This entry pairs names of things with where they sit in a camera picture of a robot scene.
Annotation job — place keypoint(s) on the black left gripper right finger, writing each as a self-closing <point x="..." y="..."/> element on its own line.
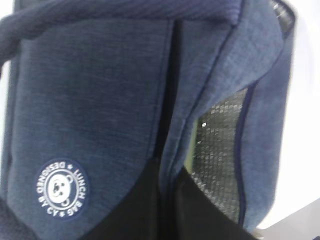
<point x="197" y="218"/>

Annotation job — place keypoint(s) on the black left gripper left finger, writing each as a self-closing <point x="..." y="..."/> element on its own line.
<point x="136" y="217"/>

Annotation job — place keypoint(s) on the green lid food container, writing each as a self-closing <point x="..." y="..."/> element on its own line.
<point x="188" y="164"/>

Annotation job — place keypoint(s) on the navy blue lunch bag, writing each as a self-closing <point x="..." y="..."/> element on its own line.
<point x="99" y="87"/>

